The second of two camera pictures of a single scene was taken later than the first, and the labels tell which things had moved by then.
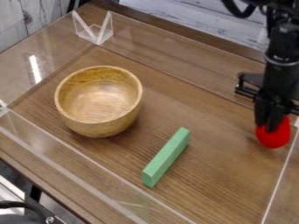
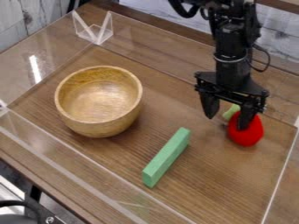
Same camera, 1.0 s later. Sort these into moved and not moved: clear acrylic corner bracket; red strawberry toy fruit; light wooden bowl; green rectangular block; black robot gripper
Moved: red strawberry toy fruit; black robot gripper
Not moved: clear acrylic corner bracket; green rectangular block; light wooden bowl
